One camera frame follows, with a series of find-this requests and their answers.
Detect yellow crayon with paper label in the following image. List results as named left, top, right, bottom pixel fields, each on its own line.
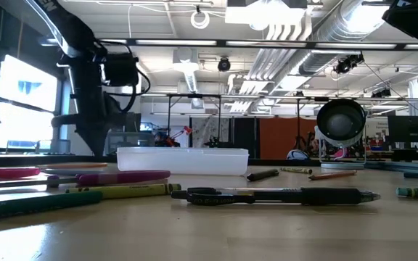
left=65, top=183, right=182, bottom=199

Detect bright window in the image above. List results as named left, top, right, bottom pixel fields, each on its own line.
left=0, top=54, right=63, bottom=150

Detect black table edge frame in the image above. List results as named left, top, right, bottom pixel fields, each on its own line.
left=0, top=154, right=418, bottom=171

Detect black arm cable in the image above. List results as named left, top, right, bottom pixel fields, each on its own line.
left=116, top=41, right=152, bottom=113

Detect purple handled scissors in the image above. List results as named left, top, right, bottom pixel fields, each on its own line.
left=0, top=170, right=172, bottom=190

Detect clear plastic supply box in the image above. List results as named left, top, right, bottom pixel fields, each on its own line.
left=116, top=146, right=250, bottom=177

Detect silver ventilation duct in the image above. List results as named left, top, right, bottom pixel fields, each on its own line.
left=298, top=0, right=398, bottom=75

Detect olive crayon with black stripes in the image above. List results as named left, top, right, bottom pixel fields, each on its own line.
left=280, top=166, right=314, bottom=175

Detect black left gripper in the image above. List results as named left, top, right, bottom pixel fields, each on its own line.
left=51, top=54, right=142, bottom=157

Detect black tripod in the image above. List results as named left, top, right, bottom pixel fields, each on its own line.
left=292, top=97, right=306, bottom=150

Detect black metal stand frame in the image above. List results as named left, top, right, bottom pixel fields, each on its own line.
left=165, top=93, right=223, bottom=148

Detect black gel pen clear barrel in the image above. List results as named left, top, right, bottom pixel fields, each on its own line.
left=171, top=186, right=381, bottom=207

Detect grey storage crate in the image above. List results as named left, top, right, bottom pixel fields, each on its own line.
left=103, top=130, right=156, bottom=157

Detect white ceiling light box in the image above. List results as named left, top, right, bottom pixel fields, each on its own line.
left=225, top=0, right=308, bottom=26

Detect black camera on clamp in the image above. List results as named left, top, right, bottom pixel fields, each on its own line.
left=333, top=52, right=365, bottom=75

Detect orange partition panel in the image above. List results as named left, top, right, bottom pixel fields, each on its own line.
left=259, top=117, right=319, bottom=160

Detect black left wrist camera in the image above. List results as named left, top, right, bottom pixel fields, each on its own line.
left=102, top=53, right=140, bottom=87

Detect pale blue pencil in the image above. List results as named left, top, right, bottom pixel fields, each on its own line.
left=41, top=168, right=105, bottom=175

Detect white coiled cable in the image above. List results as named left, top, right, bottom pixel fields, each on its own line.
left=189, top=9, right=211, bottom=30

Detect orange wooden pencil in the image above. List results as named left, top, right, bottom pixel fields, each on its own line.
left=308, top=170, right=358, bottom=181

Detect pink highlighter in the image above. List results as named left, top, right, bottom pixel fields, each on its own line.
left=0, top=167, right=41, bottom=180

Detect dark green marker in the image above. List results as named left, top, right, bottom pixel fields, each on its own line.
left=0, top=191, right=103, bottom=223

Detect black overhead rig beam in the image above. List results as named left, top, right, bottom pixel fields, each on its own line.
left=38, top=36, right=418, bottom=51

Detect black marker pen white print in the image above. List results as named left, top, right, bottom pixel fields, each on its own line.
left=247, top=169, right=280, bottom=182

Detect black overhead camera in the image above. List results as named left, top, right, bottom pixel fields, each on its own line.
left=217, top=56, right=231, bottom=73

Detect blue and white ball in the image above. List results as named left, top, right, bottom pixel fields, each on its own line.
left=286, top=149, right=311, bottom=161

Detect black computer monitor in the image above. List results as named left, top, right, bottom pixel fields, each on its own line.
left=388, top=115, right=418, bottom=144

